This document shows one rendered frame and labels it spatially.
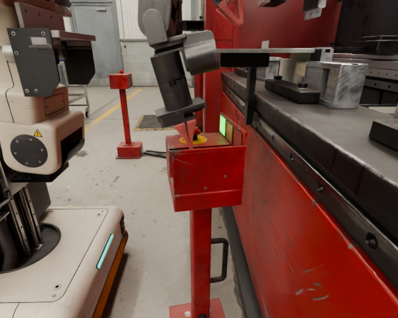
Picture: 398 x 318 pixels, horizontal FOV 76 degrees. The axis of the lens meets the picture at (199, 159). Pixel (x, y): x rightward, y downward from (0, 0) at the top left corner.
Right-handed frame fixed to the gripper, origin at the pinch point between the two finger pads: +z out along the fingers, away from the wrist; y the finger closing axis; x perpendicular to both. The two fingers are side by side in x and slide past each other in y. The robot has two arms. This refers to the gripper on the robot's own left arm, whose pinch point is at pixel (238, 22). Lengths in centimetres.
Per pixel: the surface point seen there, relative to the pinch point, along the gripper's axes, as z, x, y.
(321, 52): 16.7, -12.7, -12.9
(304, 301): 46, 20, -50
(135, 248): 69, 93, 28
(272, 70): 23.2, -10.3, 30.8
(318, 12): 8.8, -18.8, -4.5
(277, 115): 21.7, 5.8, -24.6
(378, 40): 24.2, -31.7, -3.6
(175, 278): 81, 73, 8
